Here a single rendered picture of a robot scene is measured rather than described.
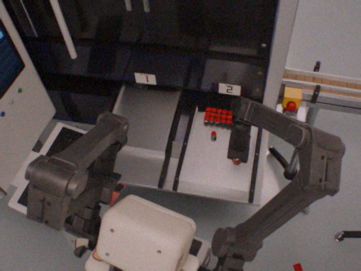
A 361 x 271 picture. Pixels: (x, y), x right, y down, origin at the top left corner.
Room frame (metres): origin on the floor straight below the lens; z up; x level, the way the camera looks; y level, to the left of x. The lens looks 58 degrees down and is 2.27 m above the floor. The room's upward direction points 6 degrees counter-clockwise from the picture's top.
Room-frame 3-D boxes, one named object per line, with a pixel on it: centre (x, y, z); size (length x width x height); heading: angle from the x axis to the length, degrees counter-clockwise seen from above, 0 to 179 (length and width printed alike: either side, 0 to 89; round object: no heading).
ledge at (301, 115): (0.98, -0.48, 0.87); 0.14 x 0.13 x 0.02; 163
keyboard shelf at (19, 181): (0.86, 0.60, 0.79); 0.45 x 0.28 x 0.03; 153
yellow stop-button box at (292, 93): (0.95, -0.45, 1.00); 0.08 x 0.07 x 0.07; 163
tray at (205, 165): (0.80, -0.15, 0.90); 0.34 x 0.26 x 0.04; 163
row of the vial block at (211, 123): (0.90, -0.18, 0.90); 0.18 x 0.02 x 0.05; 73
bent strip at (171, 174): (0.76, 0.04, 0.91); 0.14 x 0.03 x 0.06; 163
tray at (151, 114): (1.00, 0.14, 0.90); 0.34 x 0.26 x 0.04; 163
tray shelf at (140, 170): (0.88, 0.00, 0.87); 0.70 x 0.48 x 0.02; 73
